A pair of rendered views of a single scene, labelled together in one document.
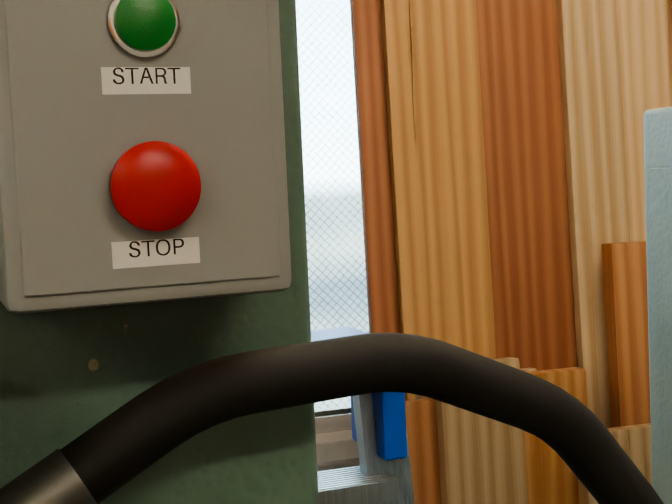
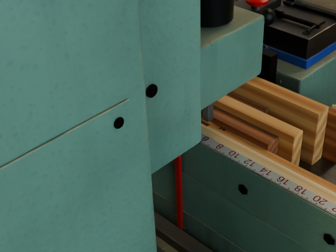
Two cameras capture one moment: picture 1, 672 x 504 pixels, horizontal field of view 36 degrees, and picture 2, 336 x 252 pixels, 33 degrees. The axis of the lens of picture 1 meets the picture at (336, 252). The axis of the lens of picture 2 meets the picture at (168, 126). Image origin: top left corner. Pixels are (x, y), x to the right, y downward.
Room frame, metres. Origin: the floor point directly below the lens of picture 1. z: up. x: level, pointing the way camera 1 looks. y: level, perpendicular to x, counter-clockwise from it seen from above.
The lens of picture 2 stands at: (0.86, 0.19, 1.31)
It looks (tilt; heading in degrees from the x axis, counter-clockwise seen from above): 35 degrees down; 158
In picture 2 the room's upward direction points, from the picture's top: 3 degrees counter-clockwise
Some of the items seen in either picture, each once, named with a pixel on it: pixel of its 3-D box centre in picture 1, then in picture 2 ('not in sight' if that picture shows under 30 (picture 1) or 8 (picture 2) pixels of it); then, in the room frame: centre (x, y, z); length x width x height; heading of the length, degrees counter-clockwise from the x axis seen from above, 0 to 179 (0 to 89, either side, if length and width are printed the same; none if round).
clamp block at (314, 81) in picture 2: not in sight; (283, 72); (0.29, 0.59, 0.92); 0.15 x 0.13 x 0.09; 22
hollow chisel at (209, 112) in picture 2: not in sight; (207, 100); (0.39, 0.42, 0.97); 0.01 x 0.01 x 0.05; 22
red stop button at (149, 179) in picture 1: (155, 186); not in sight; (0.34, 0.06, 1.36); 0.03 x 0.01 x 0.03; 112
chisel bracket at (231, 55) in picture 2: not in sight; (193, 64); (0.40, 0.40, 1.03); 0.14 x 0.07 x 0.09; 112
